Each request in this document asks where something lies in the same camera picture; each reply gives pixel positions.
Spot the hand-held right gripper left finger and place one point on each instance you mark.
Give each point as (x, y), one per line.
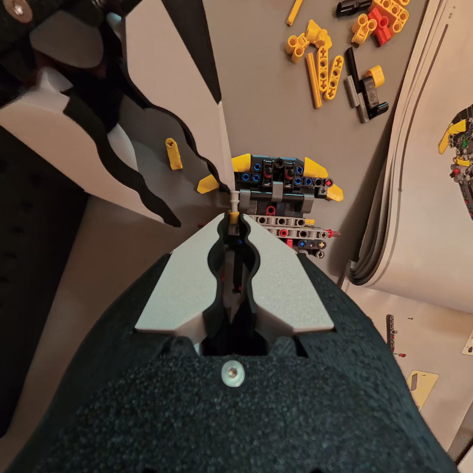
(177, 288)

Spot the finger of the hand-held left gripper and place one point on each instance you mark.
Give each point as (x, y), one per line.
(55, 140)
(177, 92)

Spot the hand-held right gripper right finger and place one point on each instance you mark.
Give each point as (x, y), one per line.
(292, 288)

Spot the lego car chassis model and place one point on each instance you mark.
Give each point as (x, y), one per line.
(281, 184)

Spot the grey lego axle pin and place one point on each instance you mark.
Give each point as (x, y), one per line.
(235, 199)

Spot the pile of loose lego pieces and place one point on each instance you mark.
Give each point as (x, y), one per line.
(321, 62)

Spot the lego instruction booklet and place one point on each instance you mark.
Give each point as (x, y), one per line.
(425, 221)

